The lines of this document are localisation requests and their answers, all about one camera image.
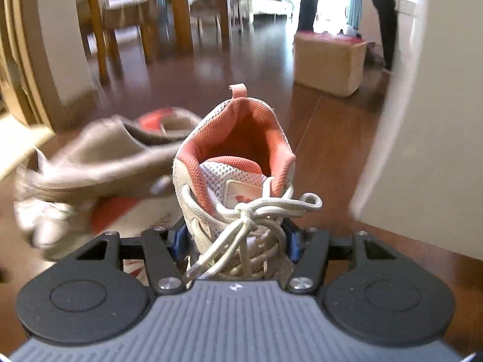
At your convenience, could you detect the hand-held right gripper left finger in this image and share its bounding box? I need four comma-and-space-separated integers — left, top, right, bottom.
75, 226, 189, 297

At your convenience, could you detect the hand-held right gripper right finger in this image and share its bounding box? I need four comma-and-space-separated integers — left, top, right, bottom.
284, 222, 401, 295

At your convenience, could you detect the white pink mesh sneaker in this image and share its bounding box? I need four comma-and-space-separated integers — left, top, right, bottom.
172, 84, 323, 281

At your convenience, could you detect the beige white loafer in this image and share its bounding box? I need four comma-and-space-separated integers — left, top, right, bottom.
13, 115, 202, 261

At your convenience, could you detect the red white printed slipper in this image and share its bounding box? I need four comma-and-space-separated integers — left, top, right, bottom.
91, 107, 202, 276

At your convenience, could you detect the cardboard box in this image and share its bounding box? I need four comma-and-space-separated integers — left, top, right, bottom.
293, 32, 367, 97

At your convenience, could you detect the white cabinet door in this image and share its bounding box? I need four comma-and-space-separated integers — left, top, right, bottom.
349, 0, 483, 261

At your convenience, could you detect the wooden dining table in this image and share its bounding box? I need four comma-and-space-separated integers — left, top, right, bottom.
94, 0, 232, 55

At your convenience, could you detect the wooden chair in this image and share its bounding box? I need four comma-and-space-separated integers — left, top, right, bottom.
84, 0, 159, 84

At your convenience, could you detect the wooden door frame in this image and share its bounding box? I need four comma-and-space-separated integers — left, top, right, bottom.
0, 0, 91, 136

